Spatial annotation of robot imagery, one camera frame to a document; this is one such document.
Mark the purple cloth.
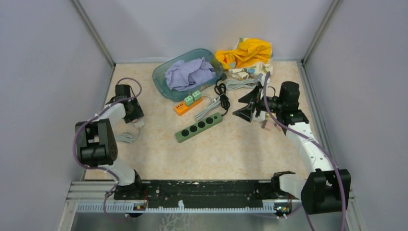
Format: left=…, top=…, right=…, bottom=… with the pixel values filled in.
left=165, top=57, right=216, bottom=92

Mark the yellow cloth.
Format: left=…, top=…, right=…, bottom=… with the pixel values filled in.
left=215, top=38, right=273, bottom=70

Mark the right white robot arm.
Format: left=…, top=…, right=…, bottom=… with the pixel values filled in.
left=233, top=81, right=351, bottom=215

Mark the grey cable of white strip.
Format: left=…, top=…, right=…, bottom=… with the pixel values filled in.
left=224, top=74, right=265, bottom=91

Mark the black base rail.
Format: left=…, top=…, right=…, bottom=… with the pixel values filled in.
left=114, top=180, right=299, bottom=216

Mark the teal plastic basin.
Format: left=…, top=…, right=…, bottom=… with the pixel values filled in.
left=153, top=49, right=224, bottom=102

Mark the green charger plug left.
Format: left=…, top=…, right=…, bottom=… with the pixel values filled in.
left=184, top=95, right=194, bottom=107

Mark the green charger plug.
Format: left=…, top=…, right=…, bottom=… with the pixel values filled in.
left=184, top=95, right=194, bottom=107
left=191, top=90, right=202, bottom=102

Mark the orange power strip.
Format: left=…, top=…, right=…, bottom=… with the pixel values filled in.
left=174, top=98, right=203, bottom=116

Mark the black cable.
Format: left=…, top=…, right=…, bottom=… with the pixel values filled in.
left=214, top=72, right=231, bottom=117

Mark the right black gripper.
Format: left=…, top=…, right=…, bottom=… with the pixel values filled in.
left=232, top=85, right=284, bottom=122

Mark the grey cable of green strip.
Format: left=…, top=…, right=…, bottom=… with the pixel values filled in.
left=194, top=94, right=222, bottom=122

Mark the cream dinosaur print cloth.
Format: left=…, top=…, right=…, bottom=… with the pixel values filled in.
left=226, top=38, right=273, bottom=80

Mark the green power strip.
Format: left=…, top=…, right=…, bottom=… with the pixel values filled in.
left=175, top=113, right=223, bottom=143

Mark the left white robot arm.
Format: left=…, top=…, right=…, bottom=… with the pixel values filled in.
left=73, top=84, right=145, bottom=199

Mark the green charger plug right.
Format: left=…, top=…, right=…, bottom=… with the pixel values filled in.
left=191, top=90, right=202, bottom=102

